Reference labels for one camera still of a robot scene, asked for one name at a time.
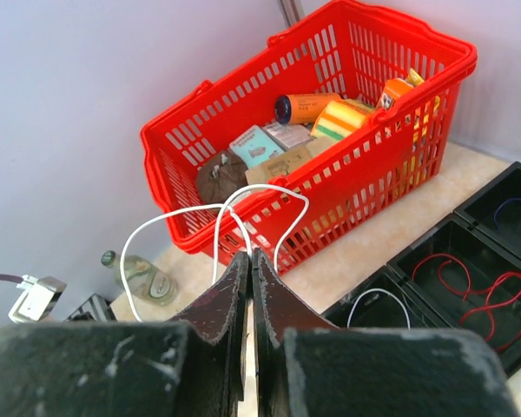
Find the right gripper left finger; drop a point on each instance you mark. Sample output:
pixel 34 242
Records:
pixel 190 365

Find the black three-compartment tray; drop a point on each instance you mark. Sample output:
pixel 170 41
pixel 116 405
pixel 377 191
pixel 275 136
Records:
pixel 464 272

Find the red plastic basket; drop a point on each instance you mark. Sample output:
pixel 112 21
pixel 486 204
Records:
pixel 345 47

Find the yellow green sponge pack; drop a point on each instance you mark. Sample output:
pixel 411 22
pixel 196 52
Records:
pixel 341 118

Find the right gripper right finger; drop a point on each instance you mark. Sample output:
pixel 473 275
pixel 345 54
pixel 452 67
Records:
pixel 306 366

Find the teal packet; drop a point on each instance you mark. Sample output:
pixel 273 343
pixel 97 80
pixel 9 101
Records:
pixel 255 146

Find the orange snack box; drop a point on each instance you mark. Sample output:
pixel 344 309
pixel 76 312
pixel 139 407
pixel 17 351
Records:
pixel 397 87

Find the brown cardboard box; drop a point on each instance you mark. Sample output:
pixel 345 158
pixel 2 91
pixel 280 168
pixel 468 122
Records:
pixel 284 164

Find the orange bottle black cap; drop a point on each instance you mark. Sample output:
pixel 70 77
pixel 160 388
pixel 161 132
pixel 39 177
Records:
pixel 302 108

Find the dark brown round item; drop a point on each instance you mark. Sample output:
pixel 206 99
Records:
pixel 220 177

